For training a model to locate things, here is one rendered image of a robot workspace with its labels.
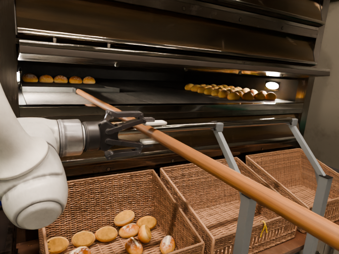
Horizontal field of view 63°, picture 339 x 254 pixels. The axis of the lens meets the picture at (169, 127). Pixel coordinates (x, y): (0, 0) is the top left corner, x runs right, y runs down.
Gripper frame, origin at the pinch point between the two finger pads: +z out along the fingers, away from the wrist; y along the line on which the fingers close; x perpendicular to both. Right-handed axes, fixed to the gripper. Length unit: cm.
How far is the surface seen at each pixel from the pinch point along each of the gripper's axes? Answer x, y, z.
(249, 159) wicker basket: -47, 36, 94
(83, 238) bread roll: -37, 56, -11
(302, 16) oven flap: -48, -53, 124
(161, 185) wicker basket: -39, 39, 26
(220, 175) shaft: 30.3, 0.7, -1.0
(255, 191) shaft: 38.8, 0.3, -0.7
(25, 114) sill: -53, 5, -30
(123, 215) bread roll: -40, 52, 8
